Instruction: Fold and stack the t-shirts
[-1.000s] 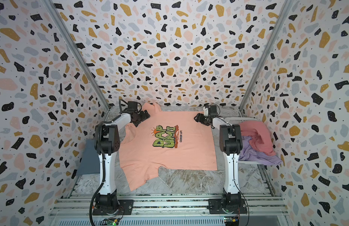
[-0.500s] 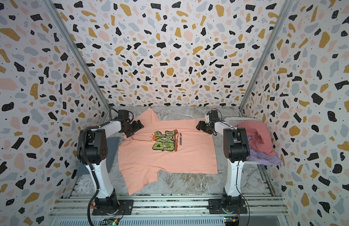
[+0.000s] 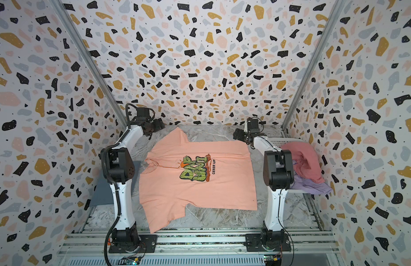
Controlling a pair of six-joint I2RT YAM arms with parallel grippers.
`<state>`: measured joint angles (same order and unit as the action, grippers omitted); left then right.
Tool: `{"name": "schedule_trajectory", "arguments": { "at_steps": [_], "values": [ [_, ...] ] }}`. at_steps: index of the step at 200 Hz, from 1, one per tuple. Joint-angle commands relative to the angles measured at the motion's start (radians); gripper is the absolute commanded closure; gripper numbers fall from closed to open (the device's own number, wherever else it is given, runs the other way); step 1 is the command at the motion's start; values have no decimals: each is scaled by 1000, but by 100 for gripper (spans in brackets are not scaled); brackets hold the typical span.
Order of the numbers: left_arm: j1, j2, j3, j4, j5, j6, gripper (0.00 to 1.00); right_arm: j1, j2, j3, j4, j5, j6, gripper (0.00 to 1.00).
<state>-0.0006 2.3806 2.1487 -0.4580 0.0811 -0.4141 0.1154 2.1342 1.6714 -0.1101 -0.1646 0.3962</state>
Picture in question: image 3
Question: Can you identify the peach graphic t-shirt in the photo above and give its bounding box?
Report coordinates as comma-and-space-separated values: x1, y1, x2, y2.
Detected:
139, 128, 258, 233

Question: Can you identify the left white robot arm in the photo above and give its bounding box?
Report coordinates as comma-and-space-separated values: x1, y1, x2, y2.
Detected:
100, 103, 164, 253

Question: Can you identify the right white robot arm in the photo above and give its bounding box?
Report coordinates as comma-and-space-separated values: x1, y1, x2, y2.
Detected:
233, 117, 294, 252

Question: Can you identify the white plastic laundry basket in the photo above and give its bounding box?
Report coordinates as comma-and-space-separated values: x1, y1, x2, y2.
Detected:
265, 137, 305, 148

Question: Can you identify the dark pink t-shirt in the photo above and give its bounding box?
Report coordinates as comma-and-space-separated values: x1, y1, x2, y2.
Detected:
280, 141, 325, 184

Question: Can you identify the lavender t-shirt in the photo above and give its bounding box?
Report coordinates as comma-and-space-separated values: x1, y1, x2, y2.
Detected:
290, 172, 333, 195

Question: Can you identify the right green circuit board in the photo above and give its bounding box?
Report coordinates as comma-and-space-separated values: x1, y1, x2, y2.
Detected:
264, 255, 282, 266

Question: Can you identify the green circuit board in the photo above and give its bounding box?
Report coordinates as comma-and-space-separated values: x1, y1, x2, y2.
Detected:
119, 257, 141, 266
264, 255, 282, 266

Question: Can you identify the left green circuit board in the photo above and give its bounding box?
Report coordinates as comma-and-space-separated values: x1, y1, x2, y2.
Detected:
119, 257, 141, 266

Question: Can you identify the left aluminium corner post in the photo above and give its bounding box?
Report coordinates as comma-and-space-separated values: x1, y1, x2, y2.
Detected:
49, 0, 127, 129

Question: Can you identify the aluminium corner post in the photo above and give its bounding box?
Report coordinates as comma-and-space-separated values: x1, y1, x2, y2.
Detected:
49, 0, 127, 129
282, 0, 346, 136

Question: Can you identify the right aluminium corner post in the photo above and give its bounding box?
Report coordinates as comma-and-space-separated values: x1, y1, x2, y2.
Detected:
282, 0, 346, 136

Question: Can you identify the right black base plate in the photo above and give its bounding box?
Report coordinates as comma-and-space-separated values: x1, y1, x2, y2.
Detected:
243, 233, 292, 253

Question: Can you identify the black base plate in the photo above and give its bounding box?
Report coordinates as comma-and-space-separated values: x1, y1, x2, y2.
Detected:
243, 233, 292, 253
108, 235, 158, 254

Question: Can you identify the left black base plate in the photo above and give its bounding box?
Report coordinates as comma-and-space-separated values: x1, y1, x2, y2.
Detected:
108, 235, 158, 254

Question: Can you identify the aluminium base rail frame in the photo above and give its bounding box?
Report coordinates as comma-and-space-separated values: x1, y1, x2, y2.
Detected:
55, 227, 346, 266

